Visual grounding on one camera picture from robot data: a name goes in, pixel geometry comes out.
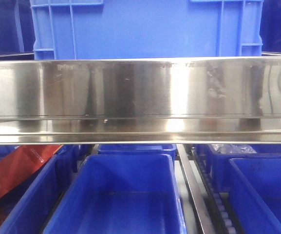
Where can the large blue crate upper shelf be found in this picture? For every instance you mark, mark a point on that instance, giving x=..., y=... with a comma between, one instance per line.
x=129, y=29

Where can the blue rear center bin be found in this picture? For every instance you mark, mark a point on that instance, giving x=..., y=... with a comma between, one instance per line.
x=125, y=149

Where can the blue bin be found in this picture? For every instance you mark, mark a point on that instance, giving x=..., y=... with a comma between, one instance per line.
x=26, y=208
x=121, y=194
x=255, y=194
x=125, y=149
x=218, y=166

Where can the steel divider bar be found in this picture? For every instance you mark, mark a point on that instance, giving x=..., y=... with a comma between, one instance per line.
x=201, y=215

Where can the clear plastic bagged parts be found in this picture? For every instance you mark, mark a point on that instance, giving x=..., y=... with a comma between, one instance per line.
x=233, y=148

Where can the blue rear right bin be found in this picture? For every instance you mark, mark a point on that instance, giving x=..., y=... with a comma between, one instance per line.
x=218, y=166

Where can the roller track strip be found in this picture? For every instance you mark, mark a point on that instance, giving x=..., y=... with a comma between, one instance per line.
x=220, y=212

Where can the blue left bin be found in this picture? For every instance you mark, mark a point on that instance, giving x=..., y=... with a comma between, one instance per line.
x=26, y=208

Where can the red foil package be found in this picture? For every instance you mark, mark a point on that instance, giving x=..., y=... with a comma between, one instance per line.
x=20, y=164

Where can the stainless steel shelf rail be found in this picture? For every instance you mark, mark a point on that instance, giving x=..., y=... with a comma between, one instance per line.
x=156, y=100

